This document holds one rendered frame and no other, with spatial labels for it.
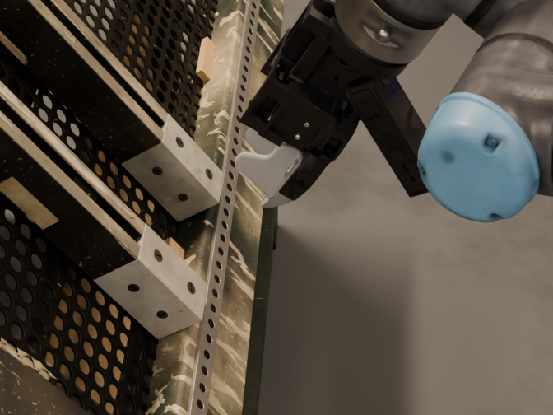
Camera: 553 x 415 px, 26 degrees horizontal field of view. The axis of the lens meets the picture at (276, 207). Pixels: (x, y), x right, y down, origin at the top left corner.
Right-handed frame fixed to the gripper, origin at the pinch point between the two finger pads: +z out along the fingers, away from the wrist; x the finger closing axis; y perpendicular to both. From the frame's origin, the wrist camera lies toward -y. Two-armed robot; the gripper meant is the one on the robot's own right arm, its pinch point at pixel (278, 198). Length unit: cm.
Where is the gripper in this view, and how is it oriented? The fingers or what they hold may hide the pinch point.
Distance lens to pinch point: 104.1
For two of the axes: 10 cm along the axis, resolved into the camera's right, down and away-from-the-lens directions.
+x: -2.4, 6.6, -7.1
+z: -4.5, 5.7, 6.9
